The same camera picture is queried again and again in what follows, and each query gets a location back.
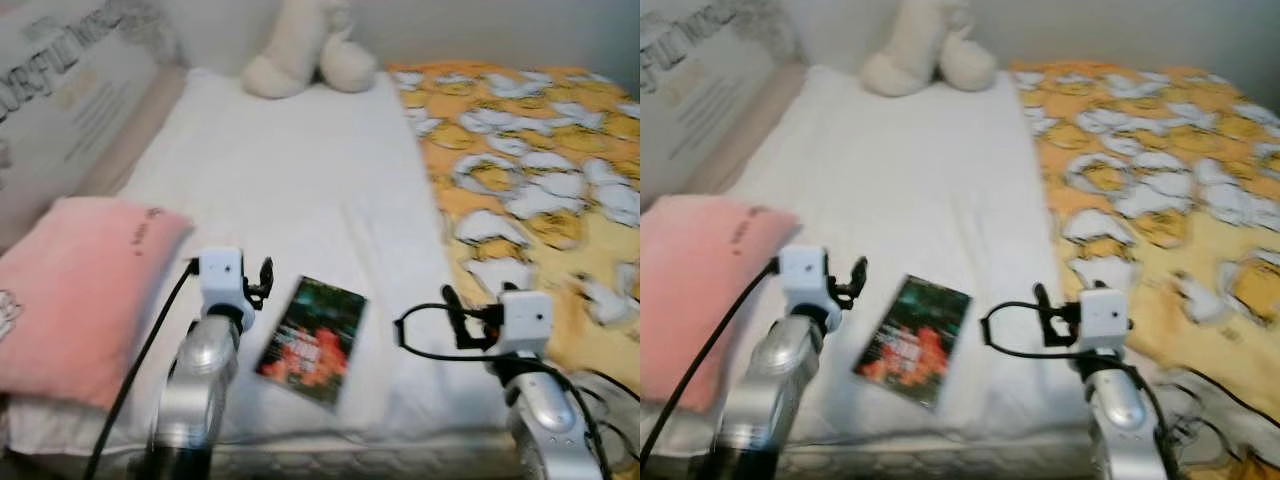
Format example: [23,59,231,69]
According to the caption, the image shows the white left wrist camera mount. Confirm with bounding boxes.
[778,246,829,316]
[196,248,249,319]

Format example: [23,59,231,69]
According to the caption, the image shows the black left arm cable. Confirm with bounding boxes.
[640,258,783,473]
[83,258,201,480]

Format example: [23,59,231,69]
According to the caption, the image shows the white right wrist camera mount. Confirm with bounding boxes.
[497,290,555,359]
[1077,288,1132,358]

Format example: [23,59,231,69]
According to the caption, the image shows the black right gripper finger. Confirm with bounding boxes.
[441,284,468,349]
[1032,282,1057,347]

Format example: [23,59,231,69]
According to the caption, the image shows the yellow cartoon print blanket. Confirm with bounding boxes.
[386,62,641,477]
[1010,60,1280,480]

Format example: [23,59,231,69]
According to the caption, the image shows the white plush toy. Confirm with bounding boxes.
[860,0,999,99]
[241,0,380,100]

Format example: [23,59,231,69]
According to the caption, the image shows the white quilted mattress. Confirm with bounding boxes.
[0,66,561,480]
[645,64,1186,480]

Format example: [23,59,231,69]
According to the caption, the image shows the pink pillow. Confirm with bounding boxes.
[640,195,801,413]
[0,196,197,413]

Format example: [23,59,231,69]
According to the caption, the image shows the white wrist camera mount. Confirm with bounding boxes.
[497,290,555,359]
[196,248,249,319]
[1077,288,1132,358]
[778,246,829,316]

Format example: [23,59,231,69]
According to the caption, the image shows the dark red cover book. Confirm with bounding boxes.
[254,276,369,410]
[852,274,973,411]

